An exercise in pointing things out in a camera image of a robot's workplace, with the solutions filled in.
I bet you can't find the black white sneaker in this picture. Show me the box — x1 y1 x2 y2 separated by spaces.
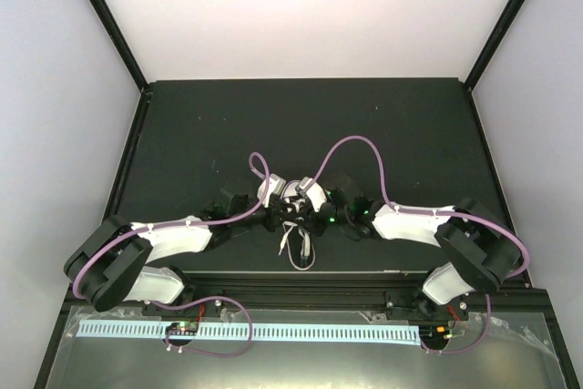
280 180 317 271

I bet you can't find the white shoelace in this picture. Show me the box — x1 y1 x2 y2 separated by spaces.
276 192 315 267

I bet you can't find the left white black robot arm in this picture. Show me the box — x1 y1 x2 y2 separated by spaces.
64 174 288 315

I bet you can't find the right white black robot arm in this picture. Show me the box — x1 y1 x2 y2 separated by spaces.
299 189 527 320

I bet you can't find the black table mat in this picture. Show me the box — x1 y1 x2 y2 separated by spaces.
102 77 520 274

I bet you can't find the left small circuit board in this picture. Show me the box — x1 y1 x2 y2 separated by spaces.
165 322 199 335

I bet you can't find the small circuit board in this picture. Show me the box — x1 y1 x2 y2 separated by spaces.
165 322 199 335
426 325 466 340

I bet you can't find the right small circuit board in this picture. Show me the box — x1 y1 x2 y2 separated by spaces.
426 325 466 340

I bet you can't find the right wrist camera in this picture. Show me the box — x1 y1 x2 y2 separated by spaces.
296 177 327 212

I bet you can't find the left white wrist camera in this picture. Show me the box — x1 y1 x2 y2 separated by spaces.
257 174 286 208

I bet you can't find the light blue slotted cable duct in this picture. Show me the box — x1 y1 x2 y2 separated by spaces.
76 320 421 346

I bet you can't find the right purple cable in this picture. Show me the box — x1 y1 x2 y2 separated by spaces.
309 135 530 357

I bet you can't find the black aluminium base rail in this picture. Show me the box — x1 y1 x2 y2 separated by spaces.
67 270 552 322

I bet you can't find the left black frame post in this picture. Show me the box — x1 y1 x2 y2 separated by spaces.
61 0 151 94

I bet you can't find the black frame post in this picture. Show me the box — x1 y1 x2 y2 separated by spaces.
61 0 151 94
462 0 555 89

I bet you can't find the right black frame post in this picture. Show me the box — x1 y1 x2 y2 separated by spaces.
462 0 555 89

